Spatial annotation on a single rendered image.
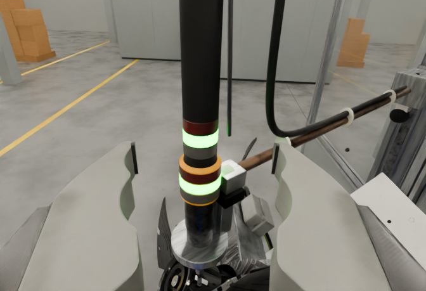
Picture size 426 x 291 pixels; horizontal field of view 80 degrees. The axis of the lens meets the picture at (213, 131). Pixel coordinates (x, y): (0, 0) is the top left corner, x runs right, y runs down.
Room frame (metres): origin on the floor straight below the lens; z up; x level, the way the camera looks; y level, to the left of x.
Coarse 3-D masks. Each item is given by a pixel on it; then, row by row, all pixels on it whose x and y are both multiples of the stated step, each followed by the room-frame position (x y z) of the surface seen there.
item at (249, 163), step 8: (408, 88) 0.56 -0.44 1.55; (400, 96) 0.53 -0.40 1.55; (376, 104) 0.46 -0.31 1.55; (384, 104) 0.48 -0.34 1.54; (360, 112) 0.42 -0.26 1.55; (368, 112) 0.44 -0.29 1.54; (344, 120) 0.39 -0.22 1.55; (320, 128) 0.35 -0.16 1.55; (328, 128) 0.36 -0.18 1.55; (336, 128) 0.37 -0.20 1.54; (304, 136) 0.32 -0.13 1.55; (312, 136) 0.33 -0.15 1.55; (296, 144) 0.31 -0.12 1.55; (264, 152) 0.28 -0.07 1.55; (272, 152) 0.28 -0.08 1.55; (248, 160) 0.26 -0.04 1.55; (256, 160) 0.26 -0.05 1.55; (264, 160) 0.27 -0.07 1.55; (248, 168) 0.25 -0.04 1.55
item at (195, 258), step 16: (224, 176) 0.22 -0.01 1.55; (240, 176) 0.23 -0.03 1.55; (224, 192) 0.22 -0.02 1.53; (240, 192) 0.23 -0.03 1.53; (224, 208) 0.21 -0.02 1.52; (224, 224) 0.22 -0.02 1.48; (176, 240) 0.21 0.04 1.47; (224, 240) 0.21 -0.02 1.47; (176, 256) 0.19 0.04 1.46; (192, 256) 0.19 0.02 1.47; (208, 256) 0.19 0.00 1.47
